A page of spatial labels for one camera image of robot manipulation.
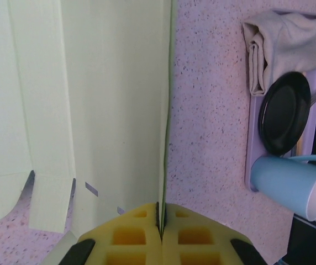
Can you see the light blue mug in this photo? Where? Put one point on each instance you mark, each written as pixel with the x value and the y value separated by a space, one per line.
pixel 279 185

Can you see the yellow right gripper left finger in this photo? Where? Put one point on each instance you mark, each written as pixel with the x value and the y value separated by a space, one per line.
pixel 152 248

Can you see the purple tray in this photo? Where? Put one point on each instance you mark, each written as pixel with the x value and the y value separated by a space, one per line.
pixel 254 138

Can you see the beige folded cloth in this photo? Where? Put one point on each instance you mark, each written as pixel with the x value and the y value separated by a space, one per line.
pixel 285 41

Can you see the black plate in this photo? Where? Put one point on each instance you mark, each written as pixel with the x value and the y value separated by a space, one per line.
pixel 285 113

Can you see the green paper box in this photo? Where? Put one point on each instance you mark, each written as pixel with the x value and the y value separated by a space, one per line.
pixel 105 96

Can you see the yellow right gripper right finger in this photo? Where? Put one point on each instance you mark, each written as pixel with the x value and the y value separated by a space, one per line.
pixel 171 248

